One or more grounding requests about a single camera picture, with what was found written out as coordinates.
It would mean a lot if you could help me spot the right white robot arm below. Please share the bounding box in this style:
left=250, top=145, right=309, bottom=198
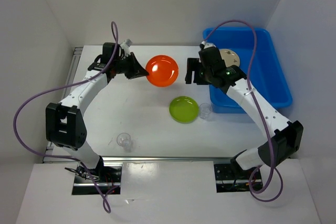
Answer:
left=185, top=46, right=303, bottom=178

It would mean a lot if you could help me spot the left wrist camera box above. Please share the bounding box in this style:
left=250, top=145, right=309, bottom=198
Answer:
left=121, top=39, right=132, bottom=49

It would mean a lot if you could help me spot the green plate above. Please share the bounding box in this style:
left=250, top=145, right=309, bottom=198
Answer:
left=169, top=96, right=199, bottom=124

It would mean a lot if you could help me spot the blue plastic bin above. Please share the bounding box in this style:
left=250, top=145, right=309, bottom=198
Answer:
left=207, top=27, right=292, bottom=113

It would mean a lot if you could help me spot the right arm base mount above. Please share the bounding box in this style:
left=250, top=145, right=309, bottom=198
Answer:
left=214, top=163, right=254, bottom=193

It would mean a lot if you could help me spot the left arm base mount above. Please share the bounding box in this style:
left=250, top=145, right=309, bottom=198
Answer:
left=65, top=163, right=122, bottom=195

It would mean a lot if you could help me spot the clear cup front left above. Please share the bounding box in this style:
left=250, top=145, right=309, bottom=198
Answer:
left=116, top=133, right=133, bottom=152

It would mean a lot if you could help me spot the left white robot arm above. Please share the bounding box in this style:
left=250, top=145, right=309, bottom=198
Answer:
left=46, top=39, right=149, bottom=182

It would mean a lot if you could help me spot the clear cup near bin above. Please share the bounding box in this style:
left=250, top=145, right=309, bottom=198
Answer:
left=198, top=103, right=213, bottom=120

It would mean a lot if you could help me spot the aluminium table frame rail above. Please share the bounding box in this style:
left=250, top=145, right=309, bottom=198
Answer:
left=41, top=46, right=291, bottom=164

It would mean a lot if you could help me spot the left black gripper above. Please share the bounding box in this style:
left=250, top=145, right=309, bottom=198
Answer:
left=113, top=52, right=149, bottom=80

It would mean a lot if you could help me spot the beige plate with small motifs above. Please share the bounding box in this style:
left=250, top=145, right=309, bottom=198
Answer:
left=219, top=49, right=240, bottom=67

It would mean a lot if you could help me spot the orange plate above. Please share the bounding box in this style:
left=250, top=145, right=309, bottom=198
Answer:
left=145, top=55, right=179, bottom=88

